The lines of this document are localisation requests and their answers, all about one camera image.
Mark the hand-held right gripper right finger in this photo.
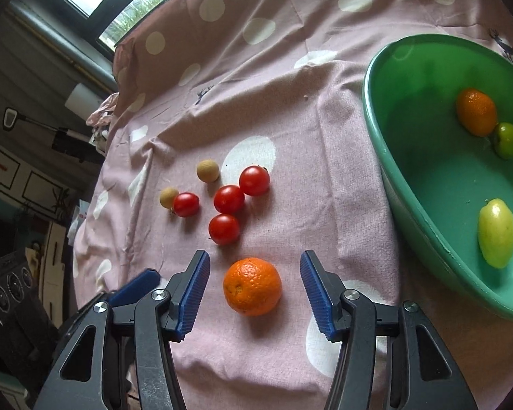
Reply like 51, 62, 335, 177
299, 249, 479, 410

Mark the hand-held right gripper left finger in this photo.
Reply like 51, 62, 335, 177
32, 250, 211, 410

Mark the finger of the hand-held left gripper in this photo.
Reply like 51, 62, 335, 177
59, 268, 161, 342

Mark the orange mandarin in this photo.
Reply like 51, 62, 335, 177
223, 257, 282, 317
456, 88, 498, 138

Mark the green plastic bowl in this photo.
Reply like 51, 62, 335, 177
363, 34, 513, 321

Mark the light green oblong fruit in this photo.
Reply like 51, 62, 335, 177
478, 198, 513, 270

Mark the small round green fruit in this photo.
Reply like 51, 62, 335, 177
491, 122, 513, 160

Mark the wooden cutout board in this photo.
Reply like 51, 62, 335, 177
38, 220, 75, 321

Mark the red cherry tomato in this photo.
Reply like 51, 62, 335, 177
208, 214, 241, 246
239, 165, 271, 197
214, 184, 246, 215
171, 192, 201, 218

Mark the tan longan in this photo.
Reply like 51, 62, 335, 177
197, 160, 220, 183
159, 187, 180, 208

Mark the crumpled pink fabric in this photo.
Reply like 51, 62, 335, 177
85, 93, 120, 129

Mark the pink polka-dot cloth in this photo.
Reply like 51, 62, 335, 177
70, 0, 513, 410

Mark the white cylindrical container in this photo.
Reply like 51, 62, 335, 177
64, 83, 103, 120

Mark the wall poster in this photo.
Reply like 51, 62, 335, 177
0, 134, 71, 218

